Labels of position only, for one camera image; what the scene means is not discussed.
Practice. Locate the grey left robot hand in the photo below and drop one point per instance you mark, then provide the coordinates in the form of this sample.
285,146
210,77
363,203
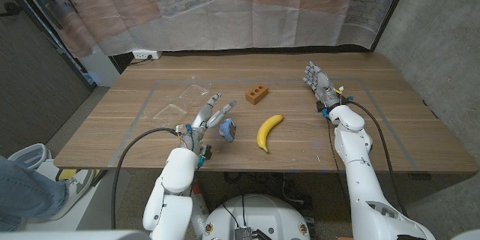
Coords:
197,131

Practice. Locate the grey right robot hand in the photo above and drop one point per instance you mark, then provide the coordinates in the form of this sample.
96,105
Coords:
324,84

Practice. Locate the blue toy camera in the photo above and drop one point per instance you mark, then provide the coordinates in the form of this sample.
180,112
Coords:
227,129

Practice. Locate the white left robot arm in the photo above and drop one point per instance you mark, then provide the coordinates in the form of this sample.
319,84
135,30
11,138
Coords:
176,180

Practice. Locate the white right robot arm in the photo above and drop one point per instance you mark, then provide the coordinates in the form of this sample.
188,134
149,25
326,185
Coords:
356,172

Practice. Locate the clear plastic clamshell container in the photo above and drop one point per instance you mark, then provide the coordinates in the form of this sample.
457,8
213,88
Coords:
170,114

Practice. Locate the brown toy brick block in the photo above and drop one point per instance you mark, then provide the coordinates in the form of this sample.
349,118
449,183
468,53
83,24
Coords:
257,95

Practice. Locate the yellow toy banana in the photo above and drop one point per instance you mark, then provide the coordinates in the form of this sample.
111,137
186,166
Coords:
267,129

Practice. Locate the white cylinder with orange label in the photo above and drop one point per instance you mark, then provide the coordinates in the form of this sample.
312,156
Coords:
200,210

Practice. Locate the white power strip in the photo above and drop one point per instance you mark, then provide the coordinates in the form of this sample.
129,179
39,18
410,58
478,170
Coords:
144,54

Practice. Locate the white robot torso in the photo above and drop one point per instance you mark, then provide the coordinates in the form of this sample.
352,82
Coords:
258,213

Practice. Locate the printed room backdrop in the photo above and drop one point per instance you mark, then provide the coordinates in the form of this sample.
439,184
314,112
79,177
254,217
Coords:
240,18

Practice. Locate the grey finned module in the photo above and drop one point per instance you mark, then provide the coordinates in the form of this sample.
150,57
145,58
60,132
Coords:
243,233

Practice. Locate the white floor platform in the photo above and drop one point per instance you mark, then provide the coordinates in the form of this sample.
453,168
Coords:
105,202

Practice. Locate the white grey sneaker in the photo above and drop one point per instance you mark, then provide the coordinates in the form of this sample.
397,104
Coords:
77,187

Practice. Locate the white ribbed footrest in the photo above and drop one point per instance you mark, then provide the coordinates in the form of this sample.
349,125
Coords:
30,154

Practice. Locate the person's leg in jeans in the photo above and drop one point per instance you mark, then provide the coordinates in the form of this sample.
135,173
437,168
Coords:
26,195

